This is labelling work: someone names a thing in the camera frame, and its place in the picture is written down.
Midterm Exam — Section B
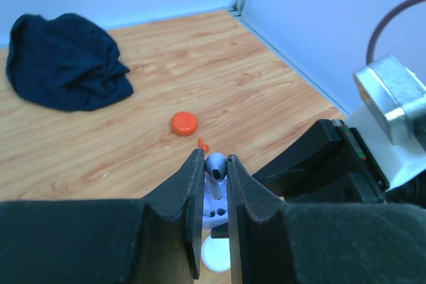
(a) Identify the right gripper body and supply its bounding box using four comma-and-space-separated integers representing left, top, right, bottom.
329, 120, 425, 203

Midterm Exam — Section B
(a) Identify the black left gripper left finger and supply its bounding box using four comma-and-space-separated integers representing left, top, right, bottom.
1, 149, 204, 283

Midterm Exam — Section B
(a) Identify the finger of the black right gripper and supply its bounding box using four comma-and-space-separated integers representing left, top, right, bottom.
253, 120, 339, 193
282, 172, 369, 203

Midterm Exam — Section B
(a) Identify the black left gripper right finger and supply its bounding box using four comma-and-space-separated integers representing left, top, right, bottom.
227, 155, 425, 283

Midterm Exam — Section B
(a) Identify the white earbud case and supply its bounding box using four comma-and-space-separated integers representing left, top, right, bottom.
201, 235, 231, 273

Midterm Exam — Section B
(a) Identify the lavender earbud case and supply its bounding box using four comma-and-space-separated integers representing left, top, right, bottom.
202, 178, 228, 229

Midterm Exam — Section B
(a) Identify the orange earbud case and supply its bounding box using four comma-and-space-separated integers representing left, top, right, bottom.
170, 111, 198, 136

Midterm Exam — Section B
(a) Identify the orange earbud right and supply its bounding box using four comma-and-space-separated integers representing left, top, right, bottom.
198, 138, 210, 153

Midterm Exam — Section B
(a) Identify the dark navy crumpled cloth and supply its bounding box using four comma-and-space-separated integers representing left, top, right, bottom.
5, 13, 133, 112

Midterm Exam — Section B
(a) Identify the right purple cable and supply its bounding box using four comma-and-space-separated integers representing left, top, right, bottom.
365, 0, 426, 65

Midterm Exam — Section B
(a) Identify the aluminium frame rail right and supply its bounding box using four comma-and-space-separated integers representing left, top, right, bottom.
232, 0, 350, 115

